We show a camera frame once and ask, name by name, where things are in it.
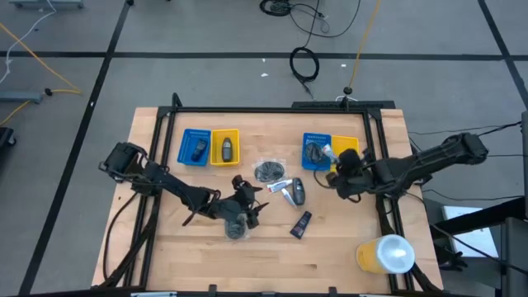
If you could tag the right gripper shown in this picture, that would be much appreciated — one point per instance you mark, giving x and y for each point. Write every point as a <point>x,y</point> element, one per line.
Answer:
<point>350,175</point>

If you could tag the grey stand base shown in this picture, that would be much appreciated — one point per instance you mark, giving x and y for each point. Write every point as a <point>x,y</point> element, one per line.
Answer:
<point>45,4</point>
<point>20,97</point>

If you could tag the white screen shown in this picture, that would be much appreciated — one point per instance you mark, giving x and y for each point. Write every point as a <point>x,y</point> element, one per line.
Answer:
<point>478,241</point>

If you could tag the grey post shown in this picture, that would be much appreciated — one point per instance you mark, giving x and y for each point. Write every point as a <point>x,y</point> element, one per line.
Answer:
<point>525,165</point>

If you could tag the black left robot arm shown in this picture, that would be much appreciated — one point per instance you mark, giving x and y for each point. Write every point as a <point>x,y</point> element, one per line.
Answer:
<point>177,187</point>

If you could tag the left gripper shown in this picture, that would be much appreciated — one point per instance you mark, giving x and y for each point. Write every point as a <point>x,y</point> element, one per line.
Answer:
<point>231,210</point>

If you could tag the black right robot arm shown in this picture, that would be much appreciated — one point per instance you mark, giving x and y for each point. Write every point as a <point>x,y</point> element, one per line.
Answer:
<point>420,163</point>

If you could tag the black floor plug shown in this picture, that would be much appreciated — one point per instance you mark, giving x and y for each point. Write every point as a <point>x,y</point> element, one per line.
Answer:
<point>48,91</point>

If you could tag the blue plastic basket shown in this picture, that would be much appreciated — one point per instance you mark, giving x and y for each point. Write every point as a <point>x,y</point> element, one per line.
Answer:
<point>185,144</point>
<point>309,138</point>

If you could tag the black beam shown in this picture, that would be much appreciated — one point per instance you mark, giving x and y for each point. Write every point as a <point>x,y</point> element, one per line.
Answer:
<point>486,214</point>

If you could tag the clear bag with black puff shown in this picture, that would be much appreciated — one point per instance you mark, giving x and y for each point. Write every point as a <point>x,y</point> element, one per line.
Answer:
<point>236,231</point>
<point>314,153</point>
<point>269,170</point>

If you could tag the black table clamp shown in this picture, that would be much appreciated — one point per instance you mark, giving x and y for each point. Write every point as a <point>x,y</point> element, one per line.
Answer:
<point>332,291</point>
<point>212,290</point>

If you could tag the black cart wheel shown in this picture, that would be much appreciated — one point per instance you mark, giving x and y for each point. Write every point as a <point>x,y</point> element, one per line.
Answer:
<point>5,142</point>

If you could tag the black pole knob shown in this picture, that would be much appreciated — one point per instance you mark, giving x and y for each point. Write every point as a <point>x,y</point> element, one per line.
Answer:
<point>347,90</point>

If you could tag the yellow plastic basket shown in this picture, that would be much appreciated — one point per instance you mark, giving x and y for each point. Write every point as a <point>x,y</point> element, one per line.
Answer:
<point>346,142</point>
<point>235,136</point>

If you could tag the black aluminium table frame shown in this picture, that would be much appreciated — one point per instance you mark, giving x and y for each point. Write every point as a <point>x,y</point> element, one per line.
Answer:
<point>268,109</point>

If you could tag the yellow cup with white lid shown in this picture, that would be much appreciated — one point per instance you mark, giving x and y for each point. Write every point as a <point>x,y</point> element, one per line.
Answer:
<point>387,253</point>

